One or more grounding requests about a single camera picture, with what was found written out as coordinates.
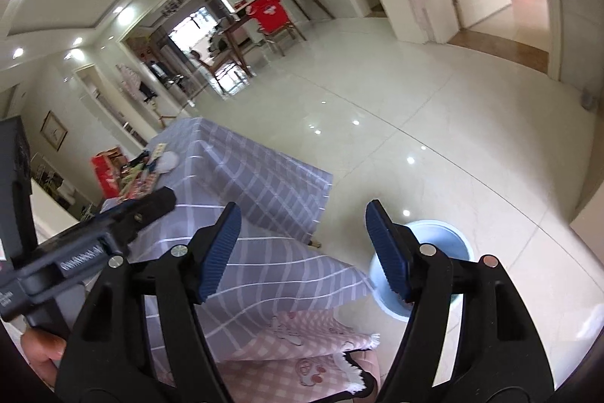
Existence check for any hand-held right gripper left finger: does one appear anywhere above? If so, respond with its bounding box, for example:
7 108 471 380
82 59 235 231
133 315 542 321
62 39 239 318
55 201 242 403

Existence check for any person's left hand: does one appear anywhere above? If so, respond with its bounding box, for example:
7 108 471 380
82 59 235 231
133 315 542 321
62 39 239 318
21 330 67 385

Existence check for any pile of snack wrappers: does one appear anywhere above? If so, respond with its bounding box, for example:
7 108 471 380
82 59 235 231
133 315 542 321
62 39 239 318
118 143 180 201

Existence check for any grey checked tablecloth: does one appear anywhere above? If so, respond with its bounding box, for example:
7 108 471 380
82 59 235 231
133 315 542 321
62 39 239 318
94 116 378 366

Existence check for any wooden coat rack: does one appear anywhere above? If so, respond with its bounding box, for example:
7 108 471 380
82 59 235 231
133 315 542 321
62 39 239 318
139 82 171 130

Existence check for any light blue plastic bin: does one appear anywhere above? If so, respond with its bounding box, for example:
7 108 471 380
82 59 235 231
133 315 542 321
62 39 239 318
368 220 474 323

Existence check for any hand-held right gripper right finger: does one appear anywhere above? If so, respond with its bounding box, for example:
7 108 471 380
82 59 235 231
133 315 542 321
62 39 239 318
365 199 555 403

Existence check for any pink checked printed cloth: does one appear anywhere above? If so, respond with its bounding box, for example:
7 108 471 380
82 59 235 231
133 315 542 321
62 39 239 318
214 309 382 403

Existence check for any framed wall drawing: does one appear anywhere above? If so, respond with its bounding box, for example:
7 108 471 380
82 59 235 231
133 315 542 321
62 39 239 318
40 110 68 150

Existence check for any red cardboard box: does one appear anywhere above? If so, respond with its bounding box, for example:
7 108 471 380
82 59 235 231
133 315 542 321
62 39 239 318
91 149 128 200

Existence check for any red chair cover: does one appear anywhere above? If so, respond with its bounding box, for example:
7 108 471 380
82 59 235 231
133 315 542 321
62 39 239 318
245 0 291 31

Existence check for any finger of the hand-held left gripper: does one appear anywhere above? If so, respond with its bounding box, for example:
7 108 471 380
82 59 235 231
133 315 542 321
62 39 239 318
99 187 176 252

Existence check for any wooden chair with cover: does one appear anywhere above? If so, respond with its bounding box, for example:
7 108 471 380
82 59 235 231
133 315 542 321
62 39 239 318
259 23 307 57

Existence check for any pale pink hanging garment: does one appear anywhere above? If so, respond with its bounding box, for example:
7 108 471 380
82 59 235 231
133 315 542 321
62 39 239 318
116 63 143 95

